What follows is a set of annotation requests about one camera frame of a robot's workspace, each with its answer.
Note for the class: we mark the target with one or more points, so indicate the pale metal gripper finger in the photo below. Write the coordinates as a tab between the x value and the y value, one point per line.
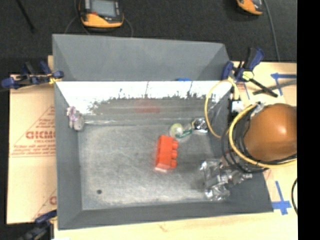
210	170
217	192

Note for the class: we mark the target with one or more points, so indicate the red toy building block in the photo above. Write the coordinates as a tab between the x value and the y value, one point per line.
165	154

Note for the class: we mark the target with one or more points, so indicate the clear plastic bottle green label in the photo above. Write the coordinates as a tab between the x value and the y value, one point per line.
180	132

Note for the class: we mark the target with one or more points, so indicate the grey metal bin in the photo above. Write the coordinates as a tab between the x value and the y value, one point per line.
120	164

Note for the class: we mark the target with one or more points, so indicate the clear purple glass object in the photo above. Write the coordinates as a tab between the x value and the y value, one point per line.
76	119

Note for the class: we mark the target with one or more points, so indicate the brown cardboard board red print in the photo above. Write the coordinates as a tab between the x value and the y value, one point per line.
30	174

